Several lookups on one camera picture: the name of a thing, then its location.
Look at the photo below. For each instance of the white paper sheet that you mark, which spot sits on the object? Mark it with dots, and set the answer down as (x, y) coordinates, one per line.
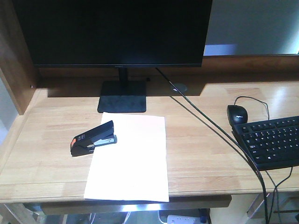
(135, 167)

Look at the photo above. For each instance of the black stapler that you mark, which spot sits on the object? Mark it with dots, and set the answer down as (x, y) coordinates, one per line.
(85, 143)

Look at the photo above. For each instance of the white power strip under desk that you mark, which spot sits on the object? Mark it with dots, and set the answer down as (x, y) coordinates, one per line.
(174, 219)

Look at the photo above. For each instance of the black computer monitor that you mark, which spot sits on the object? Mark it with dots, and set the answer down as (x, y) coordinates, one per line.
(115, 33)

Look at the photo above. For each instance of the black computer mouse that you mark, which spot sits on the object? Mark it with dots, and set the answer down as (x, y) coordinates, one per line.
(237, 115)

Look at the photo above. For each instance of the black keyboard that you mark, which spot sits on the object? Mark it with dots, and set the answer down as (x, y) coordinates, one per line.
(271, 144)

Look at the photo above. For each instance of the grey desk cable grommet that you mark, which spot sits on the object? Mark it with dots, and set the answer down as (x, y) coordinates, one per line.
(179, 87)

